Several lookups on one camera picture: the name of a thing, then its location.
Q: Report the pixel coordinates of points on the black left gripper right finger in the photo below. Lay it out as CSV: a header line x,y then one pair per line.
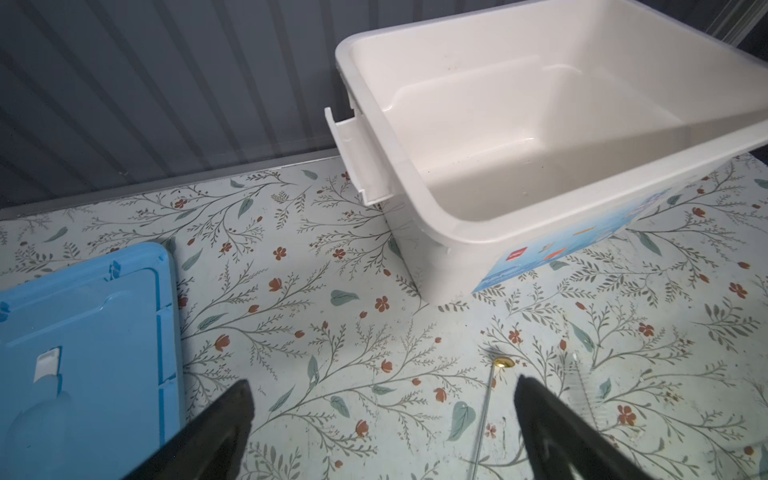
x,y
560,444

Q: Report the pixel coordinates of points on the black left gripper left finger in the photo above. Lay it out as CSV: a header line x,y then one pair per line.
x,y
211,446

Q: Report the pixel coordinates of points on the white plastic storage bin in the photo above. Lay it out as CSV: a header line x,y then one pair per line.
x,y
501,140

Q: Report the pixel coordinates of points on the blue plastic bin lid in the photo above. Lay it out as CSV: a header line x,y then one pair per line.
x,y
91,367

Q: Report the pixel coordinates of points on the wire test tube brush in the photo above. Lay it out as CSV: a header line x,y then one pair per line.
x,y
586,398

